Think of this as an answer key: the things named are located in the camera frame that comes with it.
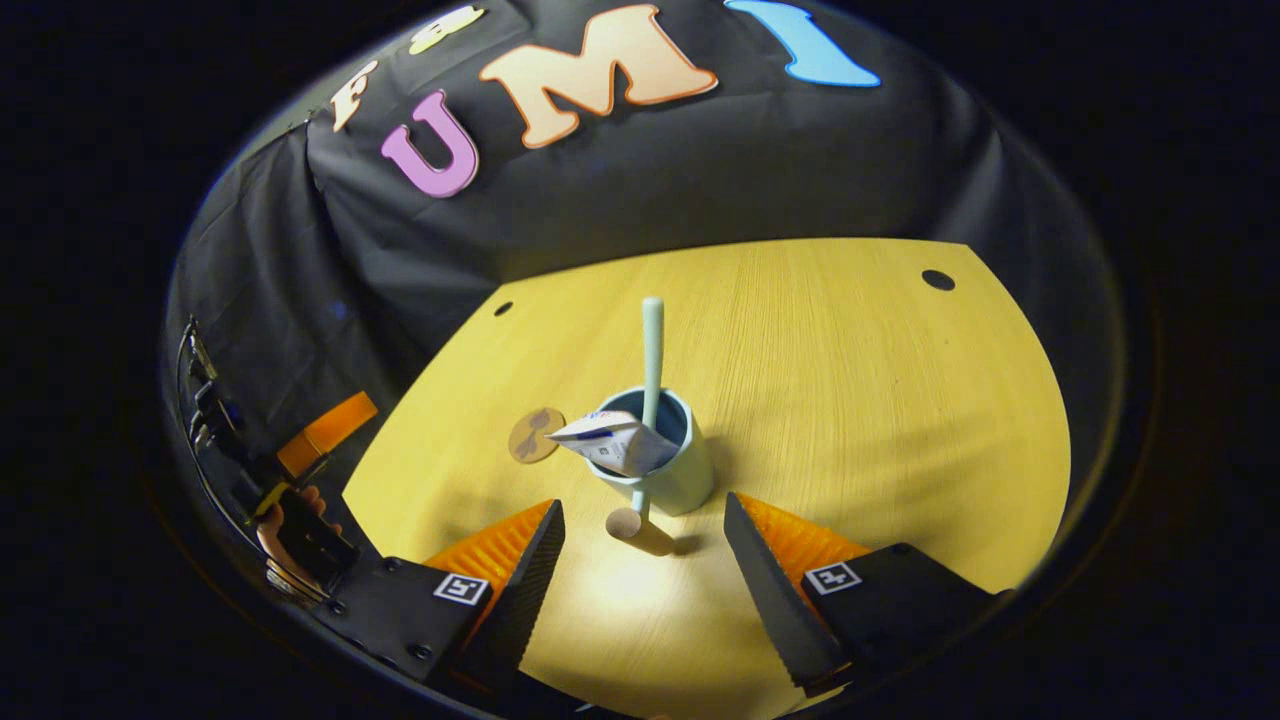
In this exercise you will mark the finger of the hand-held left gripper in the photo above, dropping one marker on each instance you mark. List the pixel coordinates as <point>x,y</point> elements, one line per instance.
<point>330,432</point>

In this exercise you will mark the round brown wooden coaster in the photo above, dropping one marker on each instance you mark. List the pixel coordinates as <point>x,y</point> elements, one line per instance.
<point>530,440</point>

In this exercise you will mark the pale green cup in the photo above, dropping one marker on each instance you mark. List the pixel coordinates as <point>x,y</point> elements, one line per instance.
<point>685,480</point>

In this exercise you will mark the wooden desktop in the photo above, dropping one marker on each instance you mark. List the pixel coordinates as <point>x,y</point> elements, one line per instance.
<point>850,400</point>

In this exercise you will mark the white toothpaste tube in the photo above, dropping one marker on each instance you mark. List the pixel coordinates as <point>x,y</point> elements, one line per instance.
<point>620,445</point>

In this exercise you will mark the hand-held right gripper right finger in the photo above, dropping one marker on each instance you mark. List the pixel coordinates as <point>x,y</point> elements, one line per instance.
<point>770,590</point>

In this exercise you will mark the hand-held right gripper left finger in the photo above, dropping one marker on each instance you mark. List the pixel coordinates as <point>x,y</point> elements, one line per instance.
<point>525,590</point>

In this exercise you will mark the black backdrop cloth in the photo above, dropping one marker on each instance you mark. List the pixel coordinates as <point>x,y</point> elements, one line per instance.
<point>650,190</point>

